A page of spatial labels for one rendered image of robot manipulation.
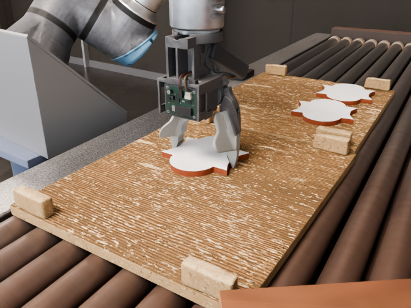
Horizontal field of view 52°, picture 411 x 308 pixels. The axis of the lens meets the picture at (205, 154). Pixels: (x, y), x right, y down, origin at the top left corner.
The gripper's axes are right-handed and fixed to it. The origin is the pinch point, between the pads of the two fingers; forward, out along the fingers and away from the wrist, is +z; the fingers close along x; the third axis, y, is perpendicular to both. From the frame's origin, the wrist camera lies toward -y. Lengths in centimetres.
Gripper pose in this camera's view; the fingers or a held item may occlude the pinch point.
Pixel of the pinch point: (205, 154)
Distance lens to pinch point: 68.9
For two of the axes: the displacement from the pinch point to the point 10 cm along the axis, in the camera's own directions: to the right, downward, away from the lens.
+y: -5.4, 3.6, -7.6
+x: 8.4, 2.3, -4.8
